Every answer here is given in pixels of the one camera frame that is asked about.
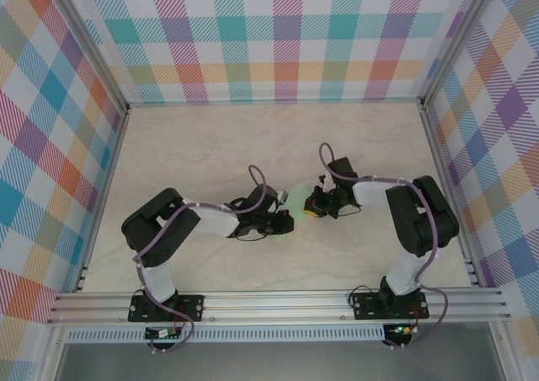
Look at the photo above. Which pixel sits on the light green paper sheet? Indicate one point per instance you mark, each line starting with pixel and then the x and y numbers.
pixel 301 197

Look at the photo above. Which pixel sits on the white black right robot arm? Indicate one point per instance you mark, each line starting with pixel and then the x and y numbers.
pixel 375 193

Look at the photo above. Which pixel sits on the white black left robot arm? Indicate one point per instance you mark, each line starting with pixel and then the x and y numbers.
pixel 210 221

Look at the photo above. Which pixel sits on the wide aluminium base rail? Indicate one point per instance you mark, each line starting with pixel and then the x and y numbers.
pixel 273 307

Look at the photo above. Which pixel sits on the thin aluminium frame rail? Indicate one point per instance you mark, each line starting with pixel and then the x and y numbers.
pixel 273 102

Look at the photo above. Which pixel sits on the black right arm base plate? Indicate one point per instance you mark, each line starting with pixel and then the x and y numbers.
pixel 366 307

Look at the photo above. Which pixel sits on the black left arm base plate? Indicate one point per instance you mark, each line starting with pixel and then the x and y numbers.
pixel 191 307

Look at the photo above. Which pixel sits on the aluminium side frame rail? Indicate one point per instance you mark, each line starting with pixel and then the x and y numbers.
pixel 101 204
pixel 450 195

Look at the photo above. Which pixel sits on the aluminium frame post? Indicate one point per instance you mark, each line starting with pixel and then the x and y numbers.
pixel 457 39
pixel 90 46

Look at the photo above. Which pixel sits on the aluminium frame leg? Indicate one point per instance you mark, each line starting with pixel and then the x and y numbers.
pixel 52 355
pixel 505 355

